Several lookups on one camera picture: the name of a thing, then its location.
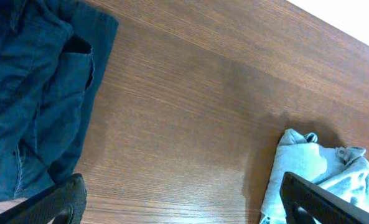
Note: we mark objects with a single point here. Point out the light blue-grey t-shirt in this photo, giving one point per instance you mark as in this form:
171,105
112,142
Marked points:
342,171

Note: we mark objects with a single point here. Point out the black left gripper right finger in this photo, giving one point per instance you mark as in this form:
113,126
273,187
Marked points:
305,202

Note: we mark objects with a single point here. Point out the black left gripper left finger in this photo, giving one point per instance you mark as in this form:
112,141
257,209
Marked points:
63,203

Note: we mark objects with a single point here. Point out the dark navy folded garment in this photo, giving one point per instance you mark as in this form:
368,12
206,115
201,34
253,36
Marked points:
53,56

